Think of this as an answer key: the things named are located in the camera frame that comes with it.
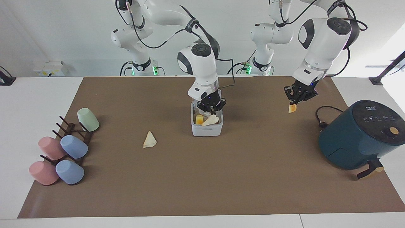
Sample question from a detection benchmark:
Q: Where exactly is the pale wedge food scrap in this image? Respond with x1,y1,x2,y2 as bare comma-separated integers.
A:
201,115,219,127
143,131,157,149

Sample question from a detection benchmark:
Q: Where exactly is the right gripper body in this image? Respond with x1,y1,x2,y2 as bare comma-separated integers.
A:
202,90,222,107

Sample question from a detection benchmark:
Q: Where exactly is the blue cup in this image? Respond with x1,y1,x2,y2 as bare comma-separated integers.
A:
55,160,85,185
60,135,89,159

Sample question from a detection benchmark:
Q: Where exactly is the white socket box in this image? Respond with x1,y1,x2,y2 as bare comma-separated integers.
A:
33,61,69,77

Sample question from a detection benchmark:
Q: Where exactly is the dark wooden cup rack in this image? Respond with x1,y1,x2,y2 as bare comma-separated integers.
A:
40,116,94,167

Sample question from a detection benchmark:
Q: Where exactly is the teal air fryer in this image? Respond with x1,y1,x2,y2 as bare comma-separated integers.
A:
318,100,405,181

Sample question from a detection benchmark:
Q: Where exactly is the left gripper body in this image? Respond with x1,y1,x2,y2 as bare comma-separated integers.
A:
294,79,319,100

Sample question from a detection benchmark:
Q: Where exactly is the green cup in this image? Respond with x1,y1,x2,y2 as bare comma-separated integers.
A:
77,108,100,132

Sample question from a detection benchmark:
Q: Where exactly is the pink cup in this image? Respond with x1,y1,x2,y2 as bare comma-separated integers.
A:
29,161,60,186
38,136,66,161

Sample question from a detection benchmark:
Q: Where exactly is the white square bin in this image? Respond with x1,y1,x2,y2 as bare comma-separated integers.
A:
191,98,224,137

